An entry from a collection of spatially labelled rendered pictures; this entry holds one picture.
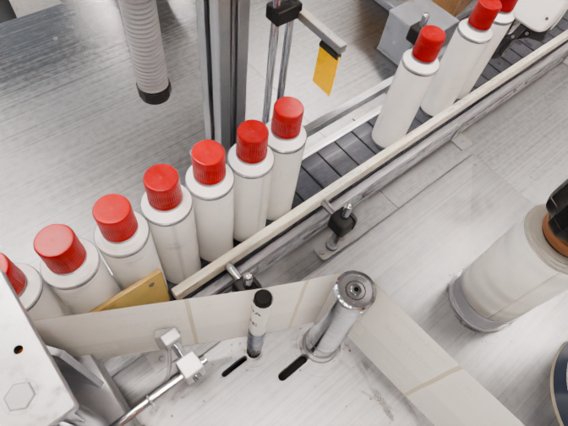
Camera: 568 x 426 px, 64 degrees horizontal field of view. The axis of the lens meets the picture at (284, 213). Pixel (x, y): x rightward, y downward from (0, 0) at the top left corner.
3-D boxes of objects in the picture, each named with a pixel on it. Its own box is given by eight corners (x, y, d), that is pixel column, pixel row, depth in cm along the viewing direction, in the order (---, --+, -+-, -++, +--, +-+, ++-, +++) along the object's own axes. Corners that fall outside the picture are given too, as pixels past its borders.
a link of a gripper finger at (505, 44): (515, 21, 75) (488, 57, 80) (531, 32, 74) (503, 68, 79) (521, 21, 78) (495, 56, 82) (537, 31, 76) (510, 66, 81)
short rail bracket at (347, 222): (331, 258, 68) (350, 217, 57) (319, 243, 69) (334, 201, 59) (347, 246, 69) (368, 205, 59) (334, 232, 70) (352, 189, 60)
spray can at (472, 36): (434, 123, 77) (494, 19, 60) (412, 105, 79) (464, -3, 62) (453, 111, 79) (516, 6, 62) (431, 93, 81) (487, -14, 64)
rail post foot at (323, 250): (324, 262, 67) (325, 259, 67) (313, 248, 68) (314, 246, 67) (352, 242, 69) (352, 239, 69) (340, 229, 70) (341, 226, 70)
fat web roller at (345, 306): (318, 371, 54) (355, 324, 38) (294, 341, 56) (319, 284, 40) (346, 347, 56) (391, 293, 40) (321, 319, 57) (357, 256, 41)
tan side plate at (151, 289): (95, 352, 51) (71, 328, 44) (92, 346, 52) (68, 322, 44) (171, 301, 55) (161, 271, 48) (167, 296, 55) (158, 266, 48)
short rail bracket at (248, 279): (243, 324, 61) (245, 292, 51) (216, 289, 63) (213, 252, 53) (261, 309, 62) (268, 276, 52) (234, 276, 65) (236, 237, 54)
